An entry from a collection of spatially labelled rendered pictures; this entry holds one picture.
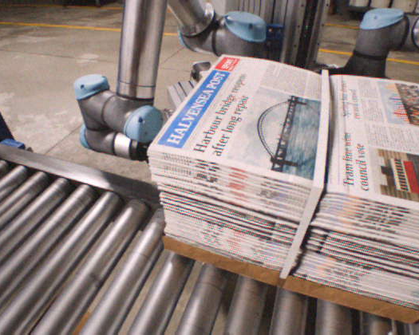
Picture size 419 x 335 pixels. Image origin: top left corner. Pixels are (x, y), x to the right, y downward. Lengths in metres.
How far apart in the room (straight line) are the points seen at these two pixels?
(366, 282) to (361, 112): 0.23
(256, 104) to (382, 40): 0.77
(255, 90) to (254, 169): 0.16
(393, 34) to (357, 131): 0.76
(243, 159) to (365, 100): 0.23
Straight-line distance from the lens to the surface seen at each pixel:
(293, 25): 1.00
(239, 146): 0.30
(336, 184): 0.29
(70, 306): 0.49
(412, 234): 0.33
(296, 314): 0.46
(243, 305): 0.45
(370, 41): 1.10
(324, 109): 0.38
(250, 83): 0.43
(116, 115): 0.56
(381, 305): 0.47
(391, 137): 0.38
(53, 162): 0.75
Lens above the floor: 1.21
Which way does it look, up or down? 41 degrees down
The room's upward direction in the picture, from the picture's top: straight up
